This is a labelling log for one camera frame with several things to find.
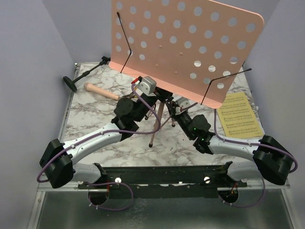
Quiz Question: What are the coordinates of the yellow sheet music page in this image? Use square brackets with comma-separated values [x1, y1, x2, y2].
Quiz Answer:
[217, 92, 264, 139]

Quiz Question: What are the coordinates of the pink perforated music stand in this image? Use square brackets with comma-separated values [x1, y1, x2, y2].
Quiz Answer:
[109, 0, 266, 148]

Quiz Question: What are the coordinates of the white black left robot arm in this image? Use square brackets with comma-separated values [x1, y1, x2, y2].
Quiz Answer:
[39, 94, 158, 188]

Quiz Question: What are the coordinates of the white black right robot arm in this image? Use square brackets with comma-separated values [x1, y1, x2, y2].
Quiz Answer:
[170, 108, 297, 187]

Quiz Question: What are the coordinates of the pink toy microphone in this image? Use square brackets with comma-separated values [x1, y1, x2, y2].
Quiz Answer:
[84, 83, 120, 101]

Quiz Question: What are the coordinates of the black microphone stand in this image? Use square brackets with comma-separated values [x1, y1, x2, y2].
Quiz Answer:
[62, 56, 111, 93]

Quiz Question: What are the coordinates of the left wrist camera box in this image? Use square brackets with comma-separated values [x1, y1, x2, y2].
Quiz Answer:
[136, 76, 157, 96]

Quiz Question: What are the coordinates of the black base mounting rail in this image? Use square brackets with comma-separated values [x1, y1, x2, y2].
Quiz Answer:
[78, 162, 247, 199]

